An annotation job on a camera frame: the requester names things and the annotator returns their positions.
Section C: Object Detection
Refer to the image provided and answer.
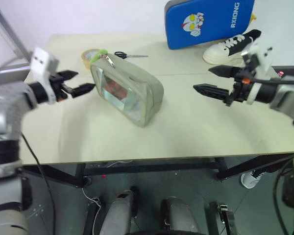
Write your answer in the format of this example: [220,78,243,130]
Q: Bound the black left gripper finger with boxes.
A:
[70,83,97,99]
[58,70,79,81]

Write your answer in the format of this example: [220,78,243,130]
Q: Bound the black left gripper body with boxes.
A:
[49,74,74,100]

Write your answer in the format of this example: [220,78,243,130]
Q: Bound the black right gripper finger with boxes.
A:
[193,83,230,102]
[208,65,240,79]

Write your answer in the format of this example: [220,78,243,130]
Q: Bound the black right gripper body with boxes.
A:
[224,66,254,107]

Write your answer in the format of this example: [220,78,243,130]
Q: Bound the grey-green toiletry pouch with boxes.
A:
[90,54,165,129]

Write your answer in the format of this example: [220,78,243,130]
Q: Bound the beige tape roll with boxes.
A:
[81,48,101,70]

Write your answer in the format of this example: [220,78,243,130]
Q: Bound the green fuzzy zipper charm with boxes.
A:
[90,48,109,65]

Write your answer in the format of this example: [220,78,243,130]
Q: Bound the blue cartoon print pad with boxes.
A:
[164,0,256,51]

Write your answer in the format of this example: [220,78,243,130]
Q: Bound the black device with red light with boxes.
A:
[270,65,294,79]

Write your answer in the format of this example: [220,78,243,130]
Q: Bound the white sneaker with black stripes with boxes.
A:
[240,169,263,189]

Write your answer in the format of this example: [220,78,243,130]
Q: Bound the grey right robot leg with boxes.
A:
[161,195,202,235]

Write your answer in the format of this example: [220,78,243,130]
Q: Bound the grey robot leg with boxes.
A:
[161,195,202,235]
[98,188,139,235]

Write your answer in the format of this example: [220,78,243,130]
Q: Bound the grey left robot leg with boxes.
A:
[98,188,139,235]

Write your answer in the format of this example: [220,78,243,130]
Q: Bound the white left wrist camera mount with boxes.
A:
[29,47,61,103]

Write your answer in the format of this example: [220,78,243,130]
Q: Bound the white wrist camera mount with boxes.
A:
[240,40,275,104]
[29,47,61,103]

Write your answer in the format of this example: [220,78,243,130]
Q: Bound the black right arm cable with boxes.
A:
[249,77,294,86]

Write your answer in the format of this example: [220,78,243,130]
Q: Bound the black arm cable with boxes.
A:
[249,77,294,86]
[20,131,57,235]

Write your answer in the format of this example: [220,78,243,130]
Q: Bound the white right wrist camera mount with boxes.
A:
[240,40,275,104]

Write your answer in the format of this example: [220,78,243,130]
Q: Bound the black handled scissors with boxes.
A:
[114,51,149,60]

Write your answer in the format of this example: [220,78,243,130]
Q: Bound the grey metal frame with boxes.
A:
[0,0,34,77]

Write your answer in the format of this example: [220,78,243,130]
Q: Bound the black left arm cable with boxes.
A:
[20,131,57,235]

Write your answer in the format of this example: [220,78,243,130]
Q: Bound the black table frame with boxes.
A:
[38,152,294,188]

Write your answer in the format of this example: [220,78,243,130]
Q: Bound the thin white cable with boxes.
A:
[81,187,101,205]

